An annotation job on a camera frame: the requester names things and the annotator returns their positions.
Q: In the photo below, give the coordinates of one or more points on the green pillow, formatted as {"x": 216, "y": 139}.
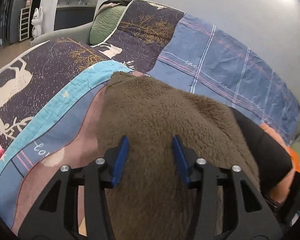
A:
{"x": 105, "y": 22}

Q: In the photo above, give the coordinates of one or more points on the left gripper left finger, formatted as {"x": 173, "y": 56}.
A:
{"x": 54, "y": 214}

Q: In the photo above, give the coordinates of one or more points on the grey armchair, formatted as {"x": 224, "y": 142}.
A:
{"x": 80, "y": 34}

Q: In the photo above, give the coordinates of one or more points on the white wire rack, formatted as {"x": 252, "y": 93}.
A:
{"x": 24, "y": 24}

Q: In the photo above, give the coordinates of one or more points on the brown fleece garment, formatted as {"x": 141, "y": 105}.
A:
{"x": 151, "y": 201}

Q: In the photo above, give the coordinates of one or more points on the white cat figurine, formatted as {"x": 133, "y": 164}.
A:
{"x": 37, "y": 22}

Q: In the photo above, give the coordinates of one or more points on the black folded garment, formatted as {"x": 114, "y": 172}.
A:
{"x": 261, "y": 148}

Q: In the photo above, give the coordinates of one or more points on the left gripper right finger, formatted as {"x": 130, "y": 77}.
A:
{"x": 227, "y": 204}

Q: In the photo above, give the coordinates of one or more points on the dark deer-print quilt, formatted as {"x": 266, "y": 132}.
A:
{"x": 45, "y": 93}

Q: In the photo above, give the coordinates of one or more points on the blue plaid pillow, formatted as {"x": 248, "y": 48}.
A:
{"x": 204, "y": 60}

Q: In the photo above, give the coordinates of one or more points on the pink puffer jacket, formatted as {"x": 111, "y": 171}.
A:
{"x": 284, "y": 166}

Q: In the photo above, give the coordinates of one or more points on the orange puffer jacket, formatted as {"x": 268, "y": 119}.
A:
{"x": 295, "y": 159}

